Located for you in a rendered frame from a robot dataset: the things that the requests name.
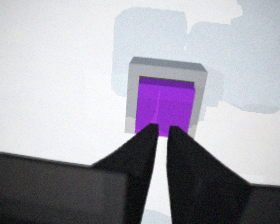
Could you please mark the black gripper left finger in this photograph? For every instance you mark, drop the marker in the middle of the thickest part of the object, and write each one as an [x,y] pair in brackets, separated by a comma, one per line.
[113,190]

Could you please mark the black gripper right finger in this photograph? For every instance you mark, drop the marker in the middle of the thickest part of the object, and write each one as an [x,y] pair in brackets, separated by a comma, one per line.
[202,190]

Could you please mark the purple button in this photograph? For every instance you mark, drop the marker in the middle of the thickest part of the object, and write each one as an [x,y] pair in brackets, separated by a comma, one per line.
[164,92]

